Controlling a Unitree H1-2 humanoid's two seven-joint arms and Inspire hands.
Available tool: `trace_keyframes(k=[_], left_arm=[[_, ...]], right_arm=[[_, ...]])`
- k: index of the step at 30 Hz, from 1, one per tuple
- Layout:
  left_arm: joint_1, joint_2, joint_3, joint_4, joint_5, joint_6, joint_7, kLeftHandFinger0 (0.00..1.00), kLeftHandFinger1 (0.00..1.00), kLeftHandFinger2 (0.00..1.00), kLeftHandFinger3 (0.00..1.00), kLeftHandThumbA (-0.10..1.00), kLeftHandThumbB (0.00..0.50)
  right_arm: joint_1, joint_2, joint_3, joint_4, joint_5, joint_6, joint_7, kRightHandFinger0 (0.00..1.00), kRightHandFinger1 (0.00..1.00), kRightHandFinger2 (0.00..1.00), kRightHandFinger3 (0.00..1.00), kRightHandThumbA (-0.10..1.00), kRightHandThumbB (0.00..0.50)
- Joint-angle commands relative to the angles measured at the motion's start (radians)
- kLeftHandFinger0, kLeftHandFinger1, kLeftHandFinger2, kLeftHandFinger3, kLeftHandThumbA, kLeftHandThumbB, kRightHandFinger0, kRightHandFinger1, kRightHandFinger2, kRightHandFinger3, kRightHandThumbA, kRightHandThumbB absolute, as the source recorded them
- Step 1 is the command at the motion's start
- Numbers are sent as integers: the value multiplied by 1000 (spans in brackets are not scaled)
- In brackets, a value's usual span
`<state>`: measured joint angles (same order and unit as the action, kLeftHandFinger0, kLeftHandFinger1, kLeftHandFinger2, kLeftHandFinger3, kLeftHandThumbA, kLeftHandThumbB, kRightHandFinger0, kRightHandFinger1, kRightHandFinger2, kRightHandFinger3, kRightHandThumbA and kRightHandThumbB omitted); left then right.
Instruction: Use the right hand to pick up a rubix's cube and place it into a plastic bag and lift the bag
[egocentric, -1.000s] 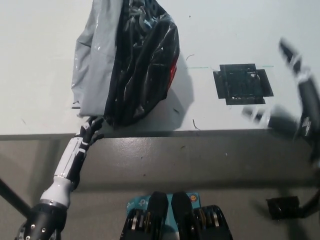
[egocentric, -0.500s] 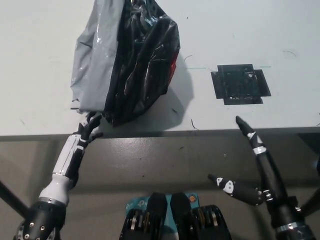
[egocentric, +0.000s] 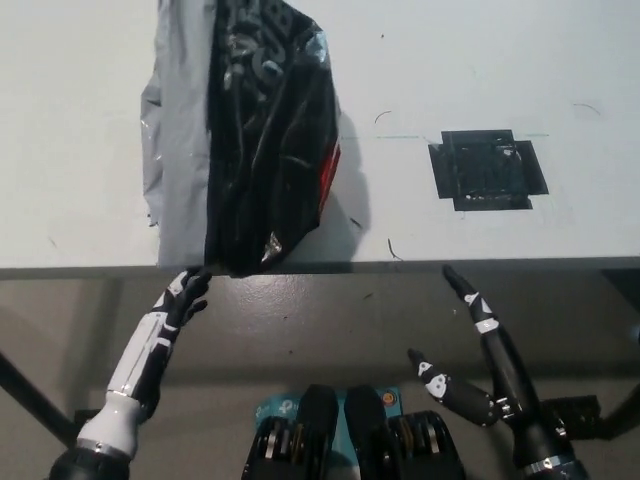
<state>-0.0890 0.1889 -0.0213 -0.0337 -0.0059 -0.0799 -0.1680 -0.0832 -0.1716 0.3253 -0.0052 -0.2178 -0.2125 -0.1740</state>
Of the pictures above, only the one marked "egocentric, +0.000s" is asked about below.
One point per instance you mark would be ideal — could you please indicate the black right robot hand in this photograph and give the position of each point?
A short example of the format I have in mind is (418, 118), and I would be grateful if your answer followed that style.
(515, 390)

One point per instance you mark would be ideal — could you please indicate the black teal robot body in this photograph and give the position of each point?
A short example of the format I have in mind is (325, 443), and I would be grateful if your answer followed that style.
(320, 430)

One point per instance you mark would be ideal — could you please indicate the black tape square marker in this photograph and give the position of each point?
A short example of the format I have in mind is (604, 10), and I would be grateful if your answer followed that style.
(485, 170)

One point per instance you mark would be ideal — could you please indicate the grey black plastic bag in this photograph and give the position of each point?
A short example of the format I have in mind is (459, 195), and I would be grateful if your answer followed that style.
(270, 150)

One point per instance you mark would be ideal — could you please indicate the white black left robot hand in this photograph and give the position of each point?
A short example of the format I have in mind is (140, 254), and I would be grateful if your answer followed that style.
(150, 350)

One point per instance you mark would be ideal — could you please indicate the black table leg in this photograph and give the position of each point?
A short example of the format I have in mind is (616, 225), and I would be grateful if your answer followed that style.
(30, 395)

